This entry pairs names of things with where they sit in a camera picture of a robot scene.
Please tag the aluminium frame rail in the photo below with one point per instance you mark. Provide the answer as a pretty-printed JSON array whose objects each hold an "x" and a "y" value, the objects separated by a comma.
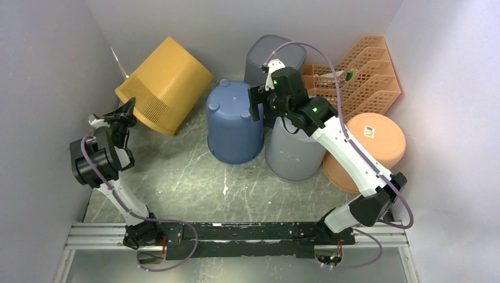
[{"x": 103, "y": 236}]

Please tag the grey smooth plastic bin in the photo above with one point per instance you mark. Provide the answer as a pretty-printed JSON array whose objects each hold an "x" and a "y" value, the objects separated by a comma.
[{"x": 291, "y": 155}]

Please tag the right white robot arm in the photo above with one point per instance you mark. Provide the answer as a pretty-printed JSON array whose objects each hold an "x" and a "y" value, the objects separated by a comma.
[{"x": 285, "y": 96}]

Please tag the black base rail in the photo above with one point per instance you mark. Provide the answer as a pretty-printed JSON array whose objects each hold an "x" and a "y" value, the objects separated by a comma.
[{"x": 208, "y": 239}]

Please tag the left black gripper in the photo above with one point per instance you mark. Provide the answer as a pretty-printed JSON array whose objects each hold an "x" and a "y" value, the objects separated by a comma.
[{"x": 124, "y": 114}]

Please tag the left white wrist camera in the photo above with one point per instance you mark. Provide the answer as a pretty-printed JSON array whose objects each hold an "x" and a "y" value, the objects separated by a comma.
[{"x": 96, "y": 121}]

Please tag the blue plastic bin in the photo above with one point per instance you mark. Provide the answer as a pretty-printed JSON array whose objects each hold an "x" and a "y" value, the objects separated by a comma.
[{"x": 233, "y": 136}]

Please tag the orange plastic bin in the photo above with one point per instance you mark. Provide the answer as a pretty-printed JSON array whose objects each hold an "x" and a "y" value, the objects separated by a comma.
[{"x": 379, "y": 135}]

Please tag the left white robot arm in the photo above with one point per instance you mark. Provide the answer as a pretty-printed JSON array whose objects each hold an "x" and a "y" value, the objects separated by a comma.
[{"x": 99, "y": 158}]

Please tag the yellow plastic bin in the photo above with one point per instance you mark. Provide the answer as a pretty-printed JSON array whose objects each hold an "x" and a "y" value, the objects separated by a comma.
[{"x": 166, "y": 86}]

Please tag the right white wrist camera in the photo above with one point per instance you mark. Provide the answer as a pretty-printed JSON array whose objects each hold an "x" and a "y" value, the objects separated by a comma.
[{"x": 269, "y": 68}]

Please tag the orange plastic file rack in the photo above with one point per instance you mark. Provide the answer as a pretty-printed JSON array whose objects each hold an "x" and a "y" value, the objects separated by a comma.
[{"x": 368, "y": 83}]

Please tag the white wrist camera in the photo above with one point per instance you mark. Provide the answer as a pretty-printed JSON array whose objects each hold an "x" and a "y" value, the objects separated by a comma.
[
  {"x": 269, "y": 68},
  {"x": 96, "y": 121}
]

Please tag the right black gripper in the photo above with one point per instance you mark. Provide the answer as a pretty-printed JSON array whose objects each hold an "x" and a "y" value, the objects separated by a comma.
[{"x": 257, "y": 95}]

